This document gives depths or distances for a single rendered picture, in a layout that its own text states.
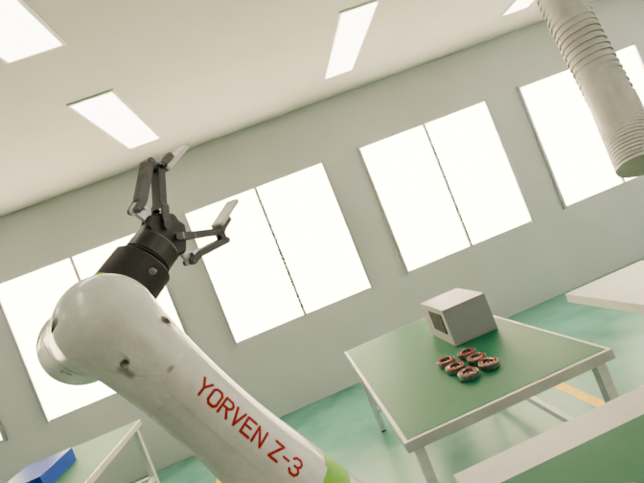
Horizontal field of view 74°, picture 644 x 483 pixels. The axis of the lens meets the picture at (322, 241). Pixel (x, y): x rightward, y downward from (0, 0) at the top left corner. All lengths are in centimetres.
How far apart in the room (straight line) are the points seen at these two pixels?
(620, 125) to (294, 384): 427
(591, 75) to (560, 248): 424
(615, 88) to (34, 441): 598
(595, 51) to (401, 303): 379
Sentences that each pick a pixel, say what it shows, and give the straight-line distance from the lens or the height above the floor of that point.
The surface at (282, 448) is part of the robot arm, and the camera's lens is 56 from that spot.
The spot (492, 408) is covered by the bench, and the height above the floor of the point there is 73.
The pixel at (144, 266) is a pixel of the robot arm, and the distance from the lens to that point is 67.
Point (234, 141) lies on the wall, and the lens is 528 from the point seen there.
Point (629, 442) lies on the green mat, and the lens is 186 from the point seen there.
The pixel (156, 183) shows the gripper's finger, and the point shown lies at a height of 193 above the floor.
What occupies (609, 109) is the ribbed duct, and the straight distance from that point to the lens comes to 203.
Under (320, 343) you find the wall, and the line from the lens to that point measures 520.
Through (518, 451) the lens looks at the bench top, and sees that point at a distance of 191.
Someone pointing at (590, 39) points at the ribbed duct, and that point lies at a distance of 216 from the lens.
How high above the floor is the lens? 175
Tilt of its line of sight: level
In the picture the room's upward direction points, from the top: 22 degrees counter-clockwise
